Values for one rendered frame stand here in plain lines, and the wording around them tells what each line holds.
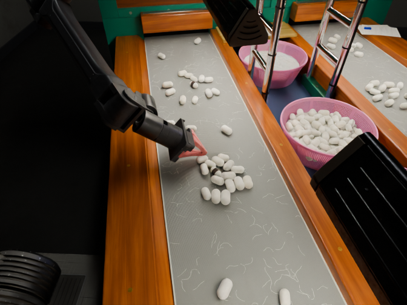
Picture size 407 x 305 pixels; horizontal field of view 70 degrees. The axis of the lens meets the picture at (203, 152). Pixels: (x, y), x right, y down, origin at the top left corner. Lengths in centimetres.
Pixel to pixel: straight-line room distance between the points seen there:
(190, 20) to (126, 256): 101
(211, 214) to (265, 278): 17
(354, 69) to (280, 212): 76
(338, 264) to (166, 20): 109
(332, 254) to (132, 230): 40
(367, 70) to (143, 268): 107
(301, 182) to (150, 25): 92
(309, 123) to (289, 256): 47
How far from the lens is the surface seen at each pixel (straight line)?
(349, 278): 63
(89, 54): 71
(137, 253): 60
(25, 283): 63
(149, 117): 65
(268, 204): 69
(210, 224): 65
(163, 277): 59
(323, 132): 91
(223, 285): 57
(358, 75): 126
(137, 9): 138
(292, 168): 74
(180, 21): 134
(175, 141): 68
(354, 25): 101
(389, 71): 134
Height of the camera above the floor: 129
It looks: 45 degrees down
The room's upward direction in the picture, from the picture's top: straight up
